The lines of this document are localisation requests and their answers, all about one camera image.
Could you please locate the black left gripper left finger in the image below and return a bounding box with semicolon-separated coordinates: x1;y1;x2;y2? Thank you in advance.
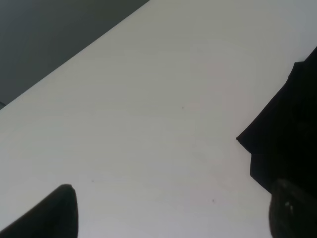
0;184;79;238

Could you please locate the black printed t-shirt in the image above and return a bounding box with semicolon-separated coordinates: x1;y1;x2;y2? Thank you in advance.
236;50;317;197

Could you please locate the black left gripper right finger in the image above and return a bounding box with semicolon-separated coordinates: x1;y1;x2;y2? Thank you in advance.
268;179;317;238

